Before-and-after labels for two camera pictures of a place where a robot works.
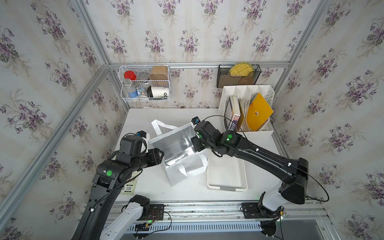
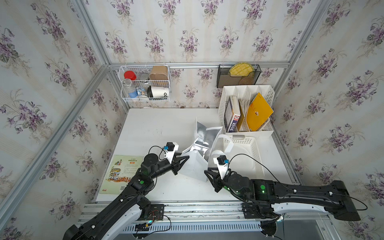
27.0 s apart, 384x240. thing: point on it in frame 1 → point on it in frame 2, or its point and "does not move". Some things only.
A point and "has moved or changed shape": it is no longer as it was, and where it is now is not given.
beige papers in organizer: [244, 103] does not move
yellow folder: [259, 111] does not move
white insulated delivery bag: [181, 158] has moved or changed shape
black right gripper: [195, 144] → [216, 178]
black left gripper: [154, 155] → [175, 165]
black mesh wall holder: [224, 79] does not move
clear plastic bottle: [130, 89] does not move
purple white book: [232, 113] does not move
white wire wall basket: [145, 83] does not move
